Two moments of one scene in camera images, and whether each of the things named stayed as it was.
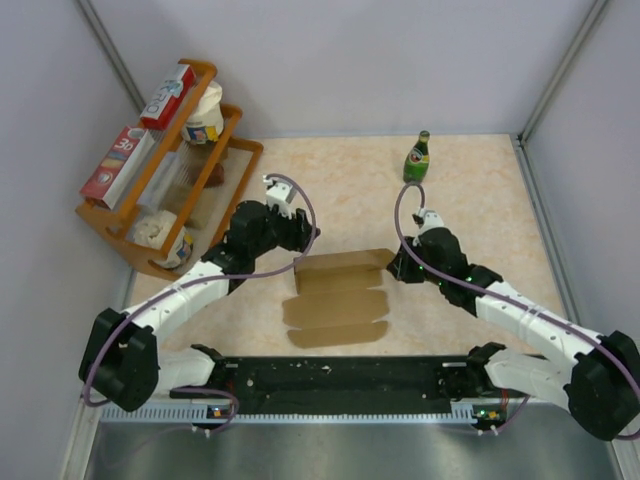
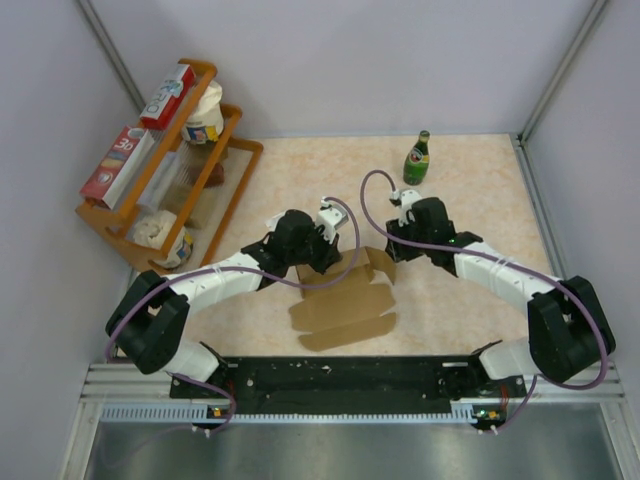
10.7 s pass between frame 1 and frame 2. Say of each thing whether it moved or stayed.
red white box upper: stayed
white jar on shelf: stayed
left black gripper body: moved
